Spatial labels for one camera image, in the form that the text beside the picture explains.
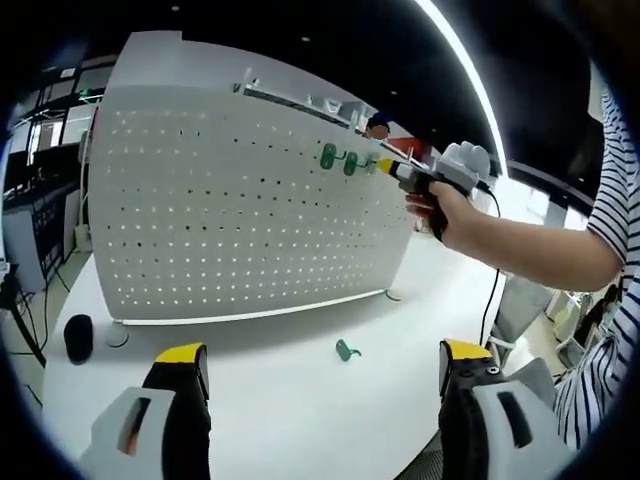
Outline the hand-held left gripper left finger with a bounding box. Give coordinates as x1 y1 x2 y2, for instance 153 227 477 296
78 341 212 480

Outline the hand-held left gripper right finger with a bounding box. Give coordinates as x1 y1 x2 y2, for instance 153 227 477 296
437 337 575 480

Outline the person's right hand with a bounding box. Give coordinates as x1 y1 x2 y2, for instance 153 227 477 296
403 179 475 247

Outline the long ceiling light strip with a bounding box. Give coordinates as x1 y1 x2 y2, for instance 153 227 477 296
414 0 507 166

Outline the black cylinder speaker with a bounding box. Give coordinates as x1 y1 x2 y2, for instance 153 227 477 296
63 313 95 366

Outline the white storage shelf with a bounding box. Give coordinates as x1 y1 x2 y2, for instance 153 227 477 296
232 69 366 129

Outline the person in striped shirt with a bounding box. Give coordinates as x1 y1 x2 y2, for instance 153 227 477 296
552 89 640 451

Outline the white perforated pegboard panel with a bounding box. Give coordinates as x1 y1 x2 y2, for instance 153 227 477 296
81 83 417 349

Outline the grey cabinet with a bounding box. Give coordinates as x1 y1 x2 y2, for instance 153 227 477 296
2 188 69 294

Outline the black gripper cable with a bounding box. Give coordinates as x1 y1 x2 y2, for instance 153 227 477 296
476 181 502 347

